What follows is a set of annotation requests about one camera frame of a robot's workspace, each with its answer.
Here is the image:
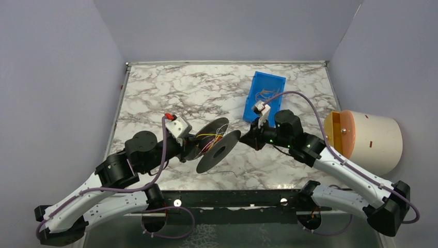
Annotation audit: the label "grey perforated cable spool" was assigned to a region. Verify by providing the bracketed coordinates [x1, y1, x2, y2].
[195, 117, 241, 174]

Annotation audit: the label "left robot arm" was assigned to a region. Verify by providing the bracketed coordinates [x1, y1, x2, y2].
[35, 130, 200, 247]

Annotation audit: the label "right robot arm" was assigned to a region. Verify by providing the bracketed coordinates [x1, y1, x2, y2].
[240, 110, 410, 237]

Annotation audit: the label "blue plastic bin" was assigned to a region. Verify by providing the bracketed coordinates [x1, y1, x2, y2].
[242, 71, 286, 122]

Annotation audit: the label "yellow and cream cylinder fixture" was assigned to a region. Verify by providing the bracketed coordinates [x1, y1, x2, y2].
[323, 110, 403, 176]

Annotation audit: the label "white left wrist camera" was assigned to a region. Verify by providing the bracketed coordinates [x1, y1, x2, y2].
[164, 113, 192, 146]

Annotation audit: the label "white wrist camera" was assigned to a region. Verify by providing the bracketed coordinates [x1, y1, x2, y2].
[252, 101, 271, 128]
[164, 113, 192, 146]

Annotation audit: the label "red wire on spool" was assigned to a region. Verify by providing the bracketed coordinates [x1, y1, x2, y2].
[201, 133, 225, 153]

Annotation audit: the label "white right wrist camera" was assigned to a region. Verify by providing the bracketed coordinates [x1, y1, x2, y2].
[252, 101, 271, 128]

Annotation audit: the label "beige wires in bin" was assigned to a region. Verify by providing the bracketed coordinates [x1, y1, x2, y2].
[256, 88, 281, 103]

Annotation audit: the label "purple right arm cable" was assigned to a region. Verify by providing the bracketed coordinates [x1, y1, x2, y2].
[261, 91, 421, 237]

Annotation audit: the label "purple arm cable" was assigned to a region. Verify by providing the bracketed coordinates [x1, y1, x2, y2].
[261, 91, 421, 237]
[36, 116, 196, 240]

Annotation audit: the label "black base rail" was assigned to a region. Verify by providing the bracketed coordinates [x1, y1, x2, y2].
[130, 189, 333, 226]

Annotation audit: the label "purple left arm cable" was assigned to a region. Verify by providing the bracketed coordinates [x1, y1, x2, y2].
[36, 116, 196, 240]

